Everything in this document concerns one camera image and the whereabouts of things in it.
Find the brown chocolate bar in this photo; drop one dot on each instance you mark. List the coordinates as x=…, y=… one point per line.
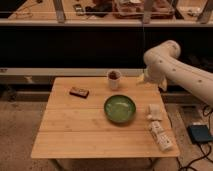
x=79, y=92

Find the small white packet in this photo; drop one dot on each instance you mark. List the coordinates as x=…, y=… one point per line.
x=154, y=112

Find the white paper cup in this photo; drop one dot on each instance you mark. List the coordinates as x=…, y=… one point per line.
x=113, y=77

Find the red tray on shelf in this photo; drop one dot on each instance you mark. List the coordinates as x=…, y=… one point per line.
x=136, y=8

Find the white patterned snack package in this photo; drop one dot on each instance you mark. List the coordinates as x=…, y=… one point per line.
x=160, y=136

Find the black device on shelf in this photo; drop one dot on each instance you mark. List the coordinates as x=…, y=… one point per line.
x=79, y=9

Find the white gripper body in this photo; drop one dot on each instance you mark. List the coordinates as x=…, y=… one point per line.
x=153, y=76

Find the blue box on floor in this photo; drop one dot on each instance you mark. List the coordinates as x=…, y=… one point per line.
x=199, y=134

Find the green bowl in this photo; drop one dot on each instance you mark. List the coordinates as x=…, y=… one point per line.
x=119, y=109

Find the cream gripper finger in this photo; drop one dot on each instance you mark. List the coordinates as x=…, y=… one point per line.
x=141, y=79
x=163, y=85

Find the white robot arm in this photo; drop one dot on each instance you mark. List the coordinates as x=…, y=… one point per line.
x=162, y=63

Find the light wooden table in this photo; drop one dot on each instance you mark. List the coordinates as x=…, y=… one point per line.
x=75, y=128

